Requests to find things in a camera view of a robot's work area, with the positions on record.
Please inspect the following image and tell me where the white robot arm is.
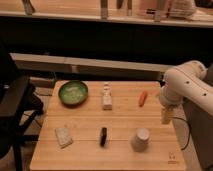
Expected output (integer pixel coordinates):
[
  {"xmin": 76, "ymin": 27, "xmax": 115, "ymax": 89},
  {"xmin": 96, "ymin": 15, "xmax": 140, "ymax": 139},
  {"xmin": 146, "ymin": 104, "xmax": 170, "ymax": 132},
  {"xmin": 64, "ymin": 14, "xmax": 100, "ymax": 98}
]
[{"xmin": 159, "ymin": 60, "xmax": 213, "ymax": 124}]

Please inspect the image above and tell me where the black eraser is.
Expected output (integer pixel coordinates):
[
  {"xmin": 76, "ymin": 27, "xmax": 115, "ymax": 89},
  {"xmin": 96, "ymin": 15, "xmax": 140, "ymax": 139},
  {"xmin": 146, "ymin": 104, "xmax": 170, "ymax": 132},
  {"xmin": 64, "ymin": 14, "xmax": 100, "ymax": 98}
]
[{"xmin": 100, "ymin": 127, "xmax": 107, "ymax": 147}]

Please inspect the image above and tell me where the orange carrot toy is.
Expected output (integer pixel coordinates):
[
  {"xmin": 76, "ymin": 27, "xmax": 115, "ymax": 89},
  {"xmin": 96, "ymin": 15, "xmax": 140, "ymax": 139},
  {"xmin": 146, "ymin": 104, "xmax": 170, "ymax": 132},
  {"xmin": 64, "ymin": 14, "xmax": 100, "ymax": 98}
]
[{"xmin": 138, "ymin": 91, "xmax": 148, "ymax": 107}]

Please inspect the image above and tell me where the white plastic bottle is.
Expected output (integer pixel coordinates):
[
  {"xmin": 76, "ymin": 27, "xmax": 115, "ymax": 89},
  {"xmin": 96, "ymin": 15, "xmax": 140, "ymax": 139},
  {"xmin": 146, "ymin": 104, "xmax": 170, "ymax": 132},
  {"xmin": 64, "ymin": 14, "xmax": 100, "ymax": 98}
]
[{"xmin": 102, "ymin": 82, "xmax": 112, "ymax": 110}]

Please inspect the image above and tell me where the green bowl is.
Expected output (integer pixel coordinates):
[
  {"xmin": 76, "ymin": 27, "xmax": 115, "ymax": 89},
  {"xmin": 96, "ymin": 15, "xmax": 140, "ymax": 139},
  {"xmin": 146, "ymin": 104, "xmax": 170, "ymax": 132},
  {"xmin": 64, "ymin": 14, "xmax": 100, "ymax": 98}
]
[{"xmin": 58, "ymin": 80, "xmax": 88, "ymax": 106}]

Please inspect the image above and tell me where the black office chair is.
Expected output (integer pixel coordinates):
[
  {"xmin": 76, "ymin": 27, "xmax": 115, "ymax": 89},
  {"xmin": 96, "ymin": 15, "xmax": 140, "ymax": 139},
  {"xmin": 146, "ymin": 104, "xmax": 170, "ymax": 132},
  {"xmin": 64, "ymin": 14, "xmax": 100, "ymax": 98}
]
[{"xmin": 0, "ymin": 45, "xmax": 43, "ymax": 171}]

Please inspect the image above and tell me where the long white bench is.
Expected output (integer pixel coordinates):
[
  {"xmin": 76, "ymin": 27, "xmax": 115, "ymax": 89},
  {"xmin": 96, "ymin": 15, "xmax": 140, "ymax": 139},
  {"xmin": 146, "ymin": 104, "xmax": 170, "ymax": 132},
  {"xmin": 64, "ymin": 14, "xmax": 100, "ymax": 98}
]
[{"xmin": 11, "ymin": 53, "xmax": 171, "ymax": 80}]

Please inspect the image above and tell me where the black cable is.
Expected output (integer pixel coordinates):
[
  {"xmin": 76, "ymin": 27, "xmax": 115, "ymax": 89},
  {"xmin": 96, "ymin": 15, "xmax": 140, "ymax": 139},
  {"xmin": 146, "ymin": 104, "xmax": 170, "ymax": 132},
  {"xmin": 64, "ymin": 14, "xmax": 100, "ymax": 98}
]
[{"xmin": 172, "ymin": 115, "xmax": 192, "ymax": 152}]

